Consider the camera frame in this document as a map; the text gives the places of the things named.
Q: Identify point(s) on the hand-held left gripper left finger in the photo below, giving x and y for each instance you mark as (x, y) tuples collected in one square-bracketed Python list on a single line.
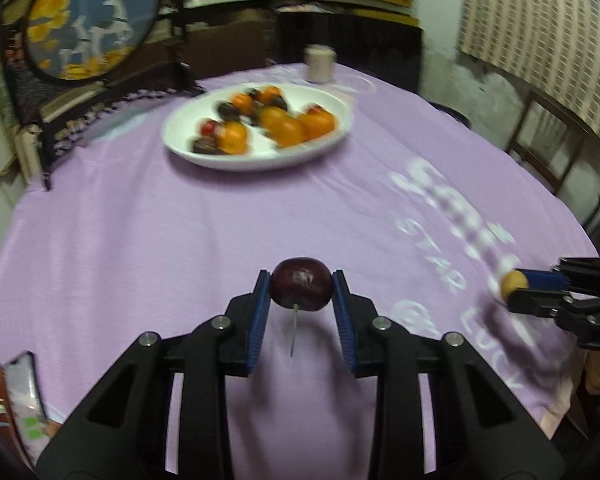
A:
[(259, 322)]

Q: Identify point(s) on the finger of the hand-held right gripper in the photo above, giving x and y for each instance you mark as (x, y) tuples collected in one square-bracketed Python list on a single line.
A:
[(535, 302), (545, 280)]

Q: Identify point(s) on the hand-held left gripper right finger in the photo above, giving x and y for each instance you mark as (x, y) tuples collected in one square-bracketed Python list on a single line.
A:
[(345, 327)]

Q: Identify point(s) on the yellow orange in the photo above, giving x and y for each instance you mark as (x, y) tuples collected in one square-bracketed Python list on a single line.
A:
[(511, 282)]

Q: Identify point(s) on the red tomato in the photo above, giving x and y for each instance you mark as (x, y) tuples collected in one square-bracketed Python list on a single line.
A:
[(209, 127), (314, 108)]

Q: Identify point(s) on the white oval plate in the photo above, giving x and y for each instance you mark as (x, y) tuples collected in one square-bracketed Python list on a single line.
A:
[(180, 132)]

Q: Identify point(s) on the large dark purple plum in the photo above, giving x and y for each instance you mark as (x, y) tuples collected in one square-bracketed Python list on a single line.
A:
[(227, 111)]

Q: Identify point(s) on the wooden chair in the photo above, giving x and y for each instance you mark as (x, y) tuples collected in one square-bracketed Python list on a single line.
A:
[(550, 135)]

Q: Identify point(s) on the purple printed blanket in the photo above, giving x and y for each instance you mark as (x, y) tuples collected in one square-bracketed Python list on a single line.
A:
[(130, 240)]

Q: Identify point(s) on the large orange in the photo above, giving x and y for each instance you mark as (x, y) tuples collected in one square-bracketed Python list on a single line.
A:
[(318, 123)]

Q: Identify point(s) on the small orange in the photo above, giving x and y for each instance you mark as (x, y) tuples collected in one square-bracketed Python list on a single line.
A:
[(270, 94)]

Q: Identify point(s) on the small dark purple plum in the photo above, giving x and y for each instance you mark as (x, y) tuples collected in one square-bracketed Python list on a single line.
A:
[(252, 93)]

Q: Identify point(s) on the smartphone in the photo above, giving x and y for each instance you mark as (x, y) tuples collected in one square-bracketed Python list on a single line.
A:
[(25, 400)]

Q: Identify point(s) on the checked curtain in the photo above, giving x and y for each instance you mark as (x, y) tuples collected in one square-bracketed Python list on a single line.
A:
[(545, 25)]

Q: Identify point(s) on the white cup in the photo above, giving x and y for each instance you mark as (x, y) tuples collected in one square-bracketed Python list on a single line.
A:
[(320, 64)]

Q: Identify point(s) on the brown cardboard box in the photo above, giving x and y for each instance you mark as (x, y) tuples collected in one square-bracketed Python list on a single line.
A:
[(225, 50)]

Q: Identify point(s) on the dark cabinet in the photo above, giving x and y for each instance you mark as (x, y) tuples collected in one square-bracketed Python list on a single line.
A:
[(350, 45)]

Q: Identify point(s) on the round deer picture on stand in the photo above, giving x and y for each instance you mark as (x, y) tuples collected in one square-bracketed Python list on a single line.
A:
[(90, 20)]

